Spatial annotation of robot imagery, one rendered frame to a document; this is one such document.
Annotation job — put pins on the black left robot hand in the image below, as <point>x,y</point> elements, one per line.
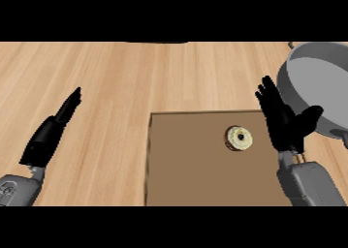
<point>48,135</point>

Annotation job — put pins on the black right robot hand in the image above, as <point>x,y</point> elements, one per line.
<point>284,124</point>

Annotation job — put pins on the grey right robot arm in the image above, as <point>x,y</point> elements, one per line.
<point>307,182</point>

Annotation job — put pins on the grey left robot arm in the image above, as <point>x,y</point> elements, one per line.
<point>14,190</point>

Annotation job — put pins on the cream-topped cupcake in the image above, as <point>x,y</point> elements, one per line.
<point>239,138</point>

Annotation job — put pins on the grey metal pot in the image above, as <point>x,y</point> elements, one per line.
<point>325,87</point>

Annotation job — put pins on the brown flat tray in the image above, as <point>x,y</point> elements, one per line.
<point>214,168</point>

